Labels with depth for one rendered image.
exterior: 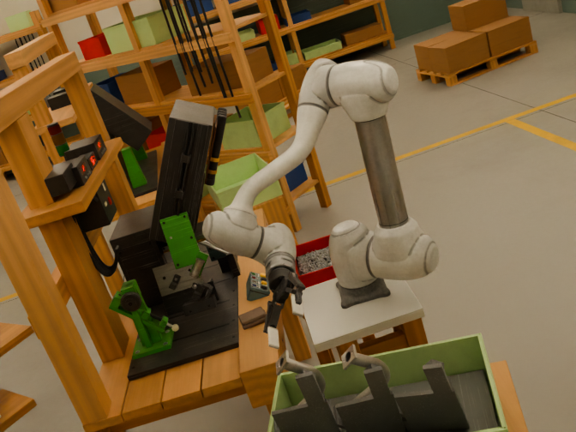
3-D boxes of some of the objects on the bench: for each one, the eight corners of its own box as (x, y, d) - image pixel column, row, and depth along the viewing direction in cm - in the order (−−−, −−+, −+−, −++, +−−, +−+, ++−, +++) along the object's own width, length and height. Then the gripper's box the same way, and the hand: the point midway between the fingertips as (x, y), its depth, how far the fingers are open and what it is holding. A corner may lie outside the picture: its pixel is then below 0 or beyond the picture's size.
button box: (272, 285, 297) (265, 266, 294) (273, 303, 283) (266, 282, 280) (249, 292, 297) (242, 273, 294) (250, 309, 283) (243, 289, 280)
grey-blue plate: (237, 267, 316) (226, 238, 311) (237, 268, 315) (226, 240, 310) (216, 273, 317) (206, 245, 312) (216, 275, 315) (206, 247, 310)
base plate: (238, 232, 359) (237, 229, 358) (240, 346, 256) (238, 342, 256) (159, 257, 361) (157, 254, 360) (129, 381, 258) (126, 376, 257)
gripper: (250, 301, 213) (252, 356, 196) (290, 242, 200) (296, 296, 183) (273, 308, 216) (276, 363, 199) (313, 250, 203) (321, 305, 186)
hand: (285, 328), depth 192 cm, fingers open, 13 cm apart
